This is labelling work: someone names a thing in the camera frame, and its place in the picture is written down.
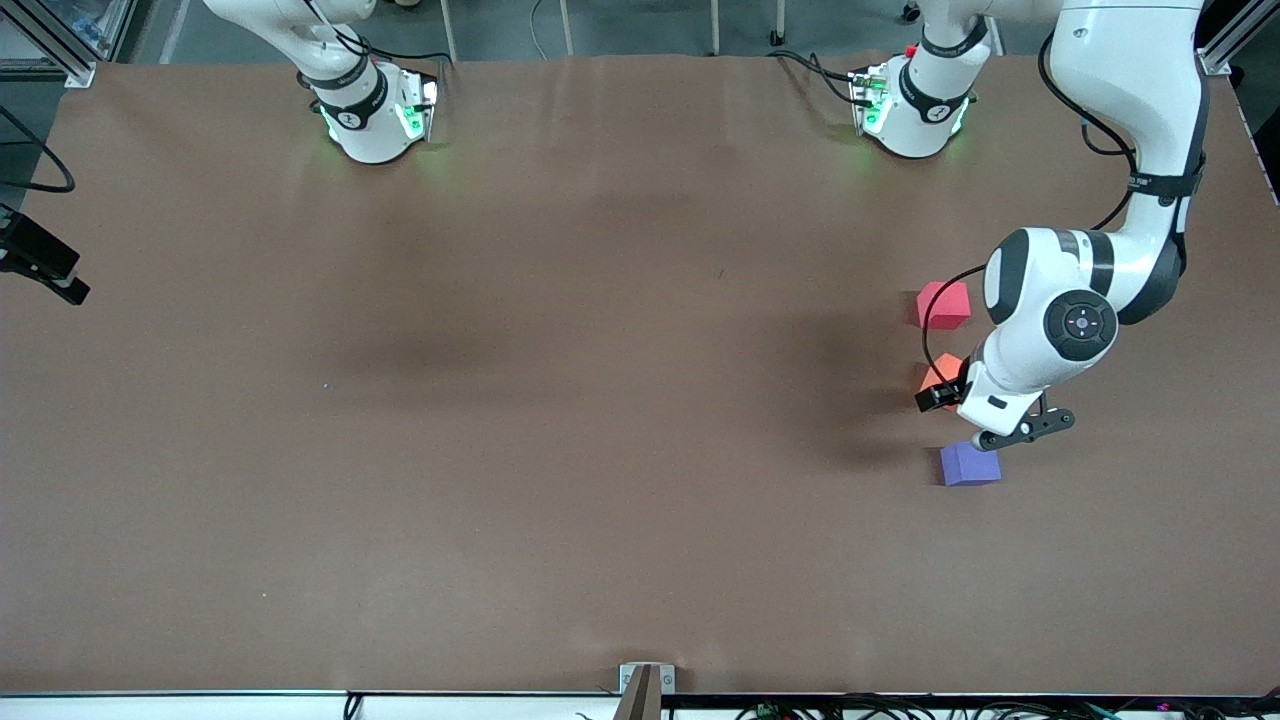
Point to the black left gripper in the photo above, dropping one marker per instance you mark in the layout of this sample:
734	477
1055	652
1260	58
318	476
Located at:
943	396

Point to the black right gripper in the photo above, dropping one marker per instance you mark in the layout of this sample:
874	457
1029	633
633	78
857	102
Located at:
38	256

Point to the orange foam block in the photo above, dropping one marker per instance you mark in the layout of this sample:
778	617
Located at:
943	370

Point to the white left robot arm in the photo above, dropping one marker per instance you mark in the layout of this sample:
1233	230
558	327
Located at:
1130	90

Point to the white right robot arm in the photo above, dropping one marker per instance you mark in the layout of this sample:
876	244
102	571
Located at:
370	130

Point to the right arm base connector plate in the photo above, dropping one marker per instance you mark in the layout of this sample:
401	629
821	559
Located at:
415	110

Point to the left arm base connector plate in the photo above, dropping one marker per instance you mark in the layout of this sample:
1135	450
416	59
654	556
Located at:
868	100

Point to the purple foam block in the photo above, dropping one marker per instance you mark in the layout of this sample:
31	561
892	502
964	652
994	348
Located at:
970	468

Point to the red foam block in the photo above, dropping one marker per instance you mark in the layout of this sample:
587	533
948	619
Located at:
945	305

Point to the white furniture leg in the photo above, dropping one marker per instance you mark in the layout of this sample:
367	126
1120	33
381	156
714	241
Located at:
565	28
449	30

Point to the aluminium frame post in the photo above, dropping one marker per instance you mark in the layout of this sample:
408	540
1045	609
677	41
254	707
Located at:
75	72
1215	62

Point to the grey metal bracket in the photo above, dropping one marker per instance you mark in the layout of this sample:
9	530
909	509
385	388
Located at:
668	680

